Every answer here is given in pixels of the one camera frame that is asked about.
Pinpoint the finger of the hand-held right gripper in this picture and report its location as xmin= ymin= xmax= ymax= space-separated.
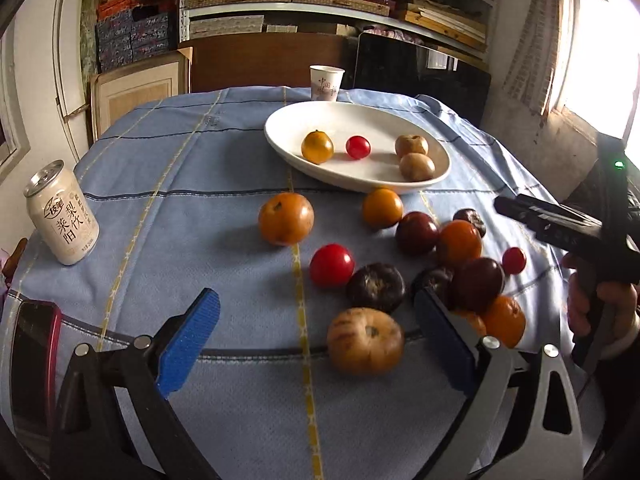
xmin=516 ymin=193 xmax=604 ymax=232
xmin=493 ymin=196 xmax=602 ymax=252

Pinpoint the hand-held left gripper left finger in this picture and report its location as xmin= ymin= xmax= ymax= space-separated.
xmin=50 ymin=287 xmax=221 ymax=480

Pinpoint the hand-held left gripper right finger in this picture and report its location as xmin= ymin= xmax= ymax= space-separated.
xmin=413 ymin=287 xmax=584 ymax=480

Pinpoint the orange tangerine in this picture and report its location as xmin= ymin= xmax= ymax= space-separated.
xmin=362 ymin=187 xmax=404 ymax=229
xmin=452 ymin=309 xmax=487 ymax=337
xmin=481 ymin=295 xmax=527 ymax=349

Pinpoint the small red cherry tomato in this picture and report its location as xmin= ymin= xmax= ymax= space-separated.
xmin=346 ymin=135 xmax=372 ymax=160
xmin=501 ymin=247 xmax=527 ymax=275

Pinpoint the small dark mangosteen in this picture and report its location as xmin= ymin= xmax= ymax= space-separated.
xmin=453 ymin=208 xmax=487 ymax=238

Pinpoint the large brown striped fruit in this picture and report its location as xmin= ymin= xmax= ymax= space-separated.
xmin=327 ymin=307 xmax=405 ymax=376

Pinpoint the large red tomato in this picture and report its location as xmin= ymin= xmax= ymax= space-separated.
xmin=309 ymin=243 xmax=356 ymax=289

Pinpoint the large orange persimmon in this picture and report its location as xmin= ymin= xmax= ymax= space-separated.
xmin=258 ymin=192 xmax=315 ymax=247

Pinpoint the white oval plate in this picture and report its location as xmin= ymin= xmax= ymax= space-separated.
xmin=264 ymin=101 xmax=452 ymax=194

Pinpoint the person's right hand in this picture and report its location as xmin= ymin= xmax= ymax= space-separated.
xmin=566 ymin=267 xmax=640 ymax=362

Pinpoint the small brown round fruit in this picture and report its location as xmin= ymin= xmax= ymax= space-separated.
xmin=399 ymin=152 xmax=436 ymax=182
xmin=395 ymin=134 xmax=429 ymax=157

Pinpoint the phone with red case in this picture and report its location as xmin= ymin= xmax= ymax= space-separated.
xmin=7 ymin=300 xmax=63 ymax=433

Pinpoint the blue checked tablecloth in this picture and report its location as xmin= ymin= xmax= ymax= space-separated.
xmin=2 ymin=87 xmax=601 ymax=480

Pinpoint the beige curtain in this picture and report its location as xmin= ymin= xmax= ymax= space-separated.
xmin=502 ymin=0 xmax=568 ymax=113

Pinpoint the white drink can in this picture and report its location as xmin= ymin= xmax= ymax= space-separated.
xmin=23 ymin=160 xmax=100 ymax=266

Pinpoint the bright window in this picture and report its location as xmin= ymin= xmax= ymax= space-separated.
xmin=550 ymin=0 xmax=640 ymax=151

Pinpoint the brown wooden object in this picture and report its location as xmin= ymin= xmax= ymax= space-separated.
xmin=0 ymin=237 xmax=28 ymax=281

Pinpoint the black flat panel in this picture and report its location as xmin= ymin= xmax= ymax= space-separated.
xmin=352 ymin=32 xmax=493 ymax=128

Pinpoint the small yellow-orange tangerine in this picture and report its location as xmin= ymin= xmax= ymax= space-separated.
xmin=301 ymin=130 xmax=334 ymax=165

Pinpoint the light wooden framed panel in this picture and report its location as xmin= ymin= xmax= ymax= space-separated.
xmin=89 ymin=47 xmax=193 ymax=146

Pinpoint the white paper cup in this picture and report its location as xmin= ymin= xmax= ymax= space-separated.
xmin=309 ymin=64 xmax=346 ymax=102

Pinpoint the brown wooden board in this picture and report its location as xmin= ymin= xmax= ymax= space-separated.
xmin=190 ymin=32 xmax=358 ymax=93

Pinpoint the white metal shelf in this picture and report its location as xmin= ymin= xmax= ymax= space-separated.
xmin=177 ymin=0 xmax=501 ymax=61

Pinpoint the green patterned roll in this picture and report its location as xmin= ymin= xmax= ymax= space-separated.
xmin=79 ymin=0 xmax=97 ymax=81

